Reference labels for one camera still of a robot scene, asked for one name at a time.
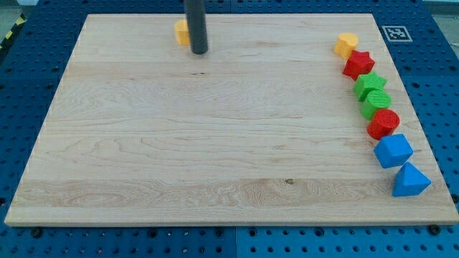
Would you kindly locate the red star block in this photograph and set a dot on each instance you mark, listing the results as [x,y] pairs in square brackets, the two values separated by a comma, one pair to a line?
[359,63]

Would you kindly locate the white fiducial marker tag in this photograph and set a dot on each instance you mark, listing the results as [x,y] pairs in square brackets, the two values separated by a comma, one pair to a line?
[396,33]

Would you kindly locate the yellow hexagon block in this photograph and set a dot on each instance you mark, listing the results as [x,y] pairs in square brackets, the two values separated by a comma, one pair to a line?
[182,32]

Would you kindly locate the blue cube block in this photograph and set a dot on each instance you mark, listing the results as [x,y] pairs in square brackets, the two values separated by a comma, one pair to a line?
[393,150]

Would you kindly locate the green star block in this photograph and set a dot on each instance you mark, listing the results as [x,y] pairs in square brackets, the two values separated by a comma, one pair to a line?
[367,83]

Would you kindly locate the red cylinder block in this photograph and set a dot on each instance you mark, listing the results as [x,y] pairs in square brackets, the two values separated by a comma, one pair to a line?
[384,123]

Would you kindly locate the light wooden board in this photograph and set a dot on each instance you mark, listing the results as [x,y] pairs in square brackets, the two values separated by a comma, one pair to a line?
[262,130]

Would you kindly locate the green cylinder block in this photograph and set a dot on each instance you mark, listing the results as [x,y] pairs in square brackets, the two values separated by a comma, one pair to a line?
[374,101]

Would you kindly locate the blue triangular prism block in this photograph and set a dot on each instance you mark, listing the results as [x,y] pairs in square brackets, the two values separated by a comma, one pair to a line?
[410,181]

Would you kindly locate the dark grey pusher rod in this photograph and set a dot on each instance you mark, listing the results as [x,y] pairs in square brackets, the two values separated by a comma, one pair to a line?
[197,26]

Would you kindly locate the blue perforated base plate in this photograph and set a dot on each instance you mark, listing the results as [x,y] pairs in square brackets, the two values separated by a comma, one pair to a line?
[42,40]

